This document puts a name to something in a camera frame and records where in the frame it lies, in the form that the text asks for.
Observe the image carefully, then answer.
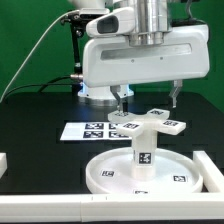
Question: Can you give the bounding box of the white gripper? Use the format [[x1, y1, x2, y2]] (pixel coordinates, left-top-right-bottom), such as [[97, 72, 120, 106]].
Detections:
[[83, 25, 210, 114]]

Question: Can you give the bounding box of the white cross table base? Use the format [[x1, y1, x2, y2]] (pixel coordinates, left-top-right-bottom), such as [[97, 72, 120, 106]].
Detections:
[[108, 108, 186, 138]]

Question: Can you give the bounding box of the white round table top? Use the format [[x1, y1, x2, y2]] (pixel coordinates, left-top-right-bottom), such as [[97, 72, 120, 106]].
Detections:
[[86, 147, 203, 194]]

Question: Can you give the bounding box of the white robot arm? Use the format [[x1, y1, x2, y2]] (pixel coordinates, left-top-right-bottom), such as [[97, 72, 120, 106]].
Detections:
[[68, 0, 209, 111]]

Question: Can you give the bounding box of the white marker sheet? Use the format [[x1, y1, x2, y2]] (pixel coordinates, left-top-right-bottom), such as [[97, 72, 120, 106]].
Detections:
[[60, 122, 129, 141]]

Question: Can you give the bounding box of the white left fence block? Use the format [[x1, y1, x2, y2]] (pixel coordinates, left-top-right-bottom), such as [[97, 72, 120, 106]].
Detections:
[[0, 153, 7, 179]]

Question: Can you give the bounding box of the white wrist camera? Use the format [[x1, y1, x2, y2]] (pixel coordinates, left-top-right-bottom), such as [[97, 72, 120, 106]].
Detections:
[[86, 7, 135, 37]]

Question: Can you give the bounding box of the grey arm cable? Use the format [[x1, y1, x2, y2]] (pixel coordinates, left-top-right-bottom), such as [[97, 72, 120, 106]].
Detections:
[[181, 0, 201, 26]]

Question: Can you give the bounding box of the black camera stand pole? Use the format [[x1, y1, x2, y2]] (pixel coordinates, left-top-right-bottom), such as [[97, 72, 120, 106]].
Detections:
[[70, 23, 84, 95]]

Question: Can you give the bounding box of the white right fence rail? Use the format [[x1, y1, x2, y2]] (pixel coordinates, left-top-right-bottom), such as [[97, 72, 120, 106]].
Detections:
[[193, 151, 224, 193]]

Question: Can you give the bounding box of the white fence rail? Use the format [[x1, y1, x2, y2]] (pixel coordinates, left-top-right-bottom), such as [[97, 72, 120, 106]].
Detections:
[[193, 151, 224, 193], [0, 193, 224, 223]]

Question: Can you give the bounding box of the black base cable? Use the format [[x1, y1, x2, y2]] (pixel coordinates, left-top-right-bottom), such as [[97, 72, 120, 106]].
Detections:
[[3, 75, 74, 98]]

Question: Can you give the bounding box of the black camera on stand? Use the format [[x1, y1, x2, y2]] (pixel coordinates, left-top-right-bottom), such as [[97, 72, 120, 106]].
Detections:
[[60, 8, 111, 24]]

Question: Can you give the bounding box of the grey camera cable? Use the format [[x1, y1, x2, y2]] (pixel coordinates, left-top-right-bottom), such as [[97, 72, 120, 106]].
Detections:
[[0, 10, 80, 104]]

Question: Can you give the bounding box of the white front fence rail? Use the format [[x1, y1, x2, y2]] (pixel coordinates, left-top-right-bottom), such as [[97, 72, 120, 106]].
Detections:
[[0, 193, 224, 223]]

